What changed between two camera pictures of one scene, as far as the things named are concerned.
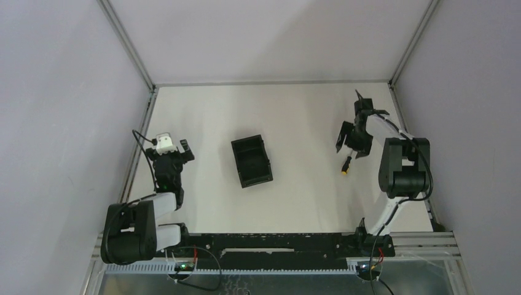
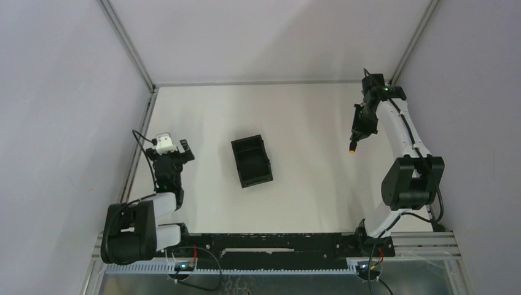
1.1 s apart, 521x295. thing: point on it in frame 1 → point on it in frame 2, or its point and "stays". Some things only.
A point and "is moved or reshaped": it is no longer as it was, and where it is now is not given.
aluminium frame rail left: x=129 y=177 stays
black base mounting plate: x=284 y=251 stays
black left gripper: x=169 y=156 stays
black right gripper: x=364 y=148 → x=359 y=130
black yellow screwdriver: x=346 y=166 is moved or reshaped
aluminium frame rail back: x=370 y=83 stays
